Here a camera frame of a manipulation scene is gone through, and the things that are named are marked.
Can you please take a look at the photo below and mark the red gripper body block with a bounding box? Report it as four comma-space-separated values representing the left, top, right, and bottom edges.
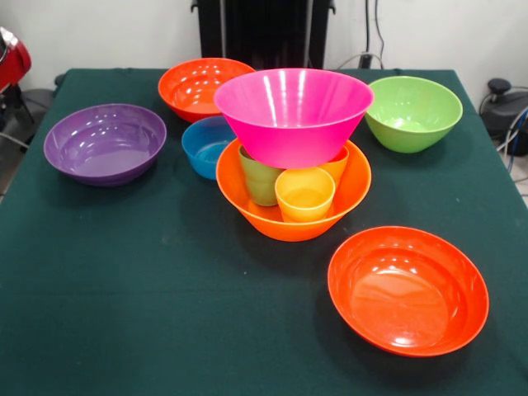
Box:
0, 26, 33, 94

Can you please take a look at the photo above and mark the purple plastic bowl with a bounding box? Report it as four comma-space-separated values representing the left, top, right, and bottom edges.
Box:
43, 103, 167, 187

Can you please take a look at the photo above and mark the red plastic bowl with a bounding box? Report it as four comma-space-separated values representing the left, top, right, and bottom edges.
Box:
158, 57, 257, 124
327, 225, 490, 357

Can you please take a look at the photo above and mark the green plastic cup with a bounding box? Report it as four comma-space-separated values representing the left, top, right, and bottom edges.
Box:
238, 144, 285, 207

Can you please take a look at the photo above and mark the pink plastic bowl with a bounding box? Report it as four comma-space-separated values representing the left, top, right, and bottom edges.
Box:
213, 68, 375, 170

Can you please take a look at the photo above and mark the yellow plastic cup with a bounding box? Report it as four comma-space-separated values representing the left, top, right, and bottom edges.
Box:
275, 166, 337, 224

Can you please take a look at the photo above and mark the orange plastic cup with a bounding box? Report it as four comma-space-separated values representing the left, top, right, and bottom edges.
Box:
319, 146, 350, 189

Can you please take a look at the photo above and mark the orange plastic bowl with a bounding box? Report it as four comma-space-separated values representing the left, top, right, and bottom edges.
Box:
215, 138, 373, 243

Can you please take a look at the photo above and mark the blue plastic bowl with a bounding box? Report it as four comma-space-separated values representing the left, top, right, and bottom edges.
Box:
181, 115, 238, 181

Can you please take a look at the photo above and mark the dark green table cloth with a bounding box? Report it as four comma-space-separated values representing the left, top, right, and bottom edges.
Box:
0, 68, 528, 396

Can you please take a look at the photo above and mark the green plastic bowl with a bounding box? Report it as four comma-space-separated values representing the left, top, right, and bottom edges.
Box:
364, 75, 464, 154

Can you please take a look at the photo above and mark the grey cable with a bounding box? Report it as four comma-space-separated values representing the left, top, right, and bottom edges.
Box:
0, 130, 31, 150

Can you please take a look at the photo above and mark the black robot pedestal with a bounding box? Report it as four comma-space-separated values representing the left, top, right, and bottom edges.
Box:
191, 0, 336, 70

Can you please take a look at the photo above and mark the black hanging cable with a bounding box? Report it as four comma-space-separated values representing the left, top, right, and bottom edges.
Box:
358, 0, 388, 69

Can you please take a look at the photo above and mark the blue cable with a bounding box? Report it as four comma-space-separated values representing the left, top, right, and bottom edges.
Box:
505, 105, 528, 158

